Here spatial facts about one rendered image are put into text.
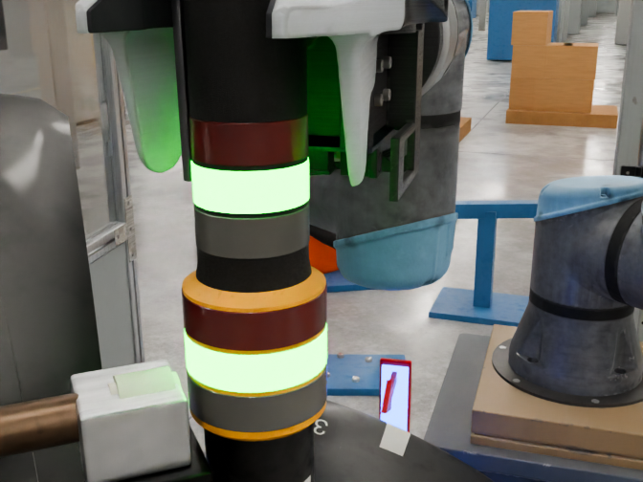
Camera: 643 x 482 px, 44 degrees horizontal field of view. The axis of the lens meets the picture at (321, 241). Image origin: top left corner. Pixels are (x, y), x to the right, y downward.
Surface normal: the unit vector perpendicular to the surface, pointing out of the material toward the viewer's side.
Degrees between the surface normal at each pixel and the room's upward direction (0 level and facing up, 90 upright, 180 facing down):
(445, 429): 0
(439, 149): 90
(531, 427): 90
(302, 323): 90
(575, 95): 90
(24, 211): 36
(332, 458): 13
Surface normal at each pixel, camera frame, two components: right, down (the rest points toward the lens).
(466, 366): 0.00, -0.95
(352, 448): 0.24, -0.90
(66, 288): 0.35, -0.61
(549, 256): -0.87, 0.14
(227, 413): -0.33, 0.29
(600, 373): 0.04, 0.00
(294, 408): 0.55, 0.25
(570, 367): -0.37, -0.03
